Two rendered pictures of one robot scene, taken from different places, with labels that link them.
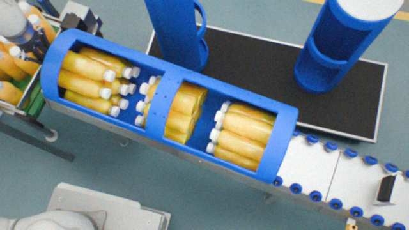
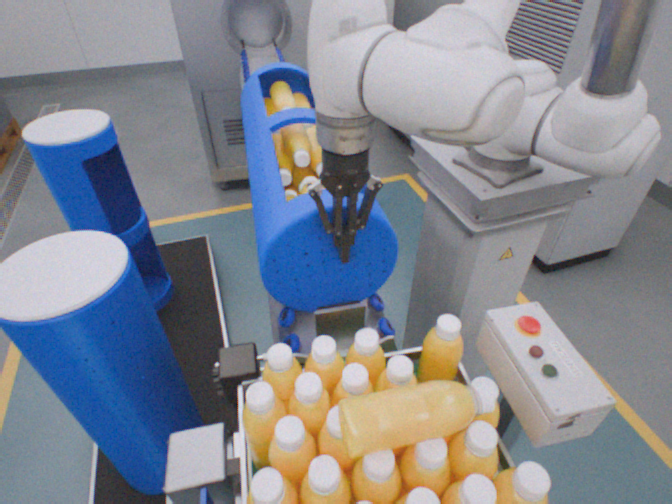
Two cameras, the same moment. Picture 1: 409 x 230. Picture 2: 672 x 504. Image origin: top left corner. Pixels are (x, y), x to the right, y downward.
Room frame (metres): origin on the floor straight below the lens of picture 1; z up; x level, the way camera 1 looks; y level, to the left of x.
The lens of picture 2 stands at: (1.02, 1.01, 1.65)
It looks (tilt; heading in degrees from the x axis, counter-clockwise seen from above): 41 degrees down; 231
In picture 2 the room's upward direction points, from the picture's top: straight up
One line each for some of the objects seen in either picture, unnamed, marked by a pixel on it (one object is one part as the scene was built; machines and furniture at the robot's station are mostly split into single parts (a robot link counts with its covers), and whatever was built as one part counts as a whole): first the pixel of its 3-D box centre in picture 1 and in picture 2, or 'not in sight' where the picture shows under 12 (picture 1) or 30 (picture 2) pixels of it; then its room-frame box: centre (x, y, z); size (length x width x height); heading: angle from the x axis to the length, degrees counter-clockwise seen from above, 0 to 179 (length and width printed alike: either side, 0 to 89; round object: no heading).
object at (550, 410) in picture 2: not in sight; (536, 369); (0.51, 0.91, 1.05); 0.20 x 0.10 x 0.10; 63
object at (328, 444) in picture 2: not in sight; (340, 452); (0.84, 0.79, 0.99); 0.07 x 0.07 x 0.19
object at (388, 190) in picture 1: (385, 190); not in sight; (0.07, -0.60, 1.00); 0.10 x 0.04 x 0.15; 153
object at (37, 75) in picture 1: (43, 64); (348, 366); (0.71, 0.66, 0.96); 0.40 x 0.01 x 0.03; 153
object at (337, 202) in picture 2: (39, 45); (337, 206); (0.65, 0.55, 1.25); 0.04 x 0.01 x 0.11; 63
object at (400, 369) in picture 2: not in sight; (400, 368); (0.71, 0.78, 1.09); 0.04 x 0.04 x 0.02
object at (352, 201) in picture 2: (36, 52); (351, 204); (0.62, 0.56, 1.25); 0.04 x 0.01 x 0.11; 63
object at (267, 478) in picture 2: not in sight; (267, 486); (0.96, 0.79, 1.09); 0.04 x 0.04 x 0.02
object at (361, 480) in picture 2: not in sight; (374, 491); (0.83, 0.86, 0.99); 0.07 x 0.07 x 0.19
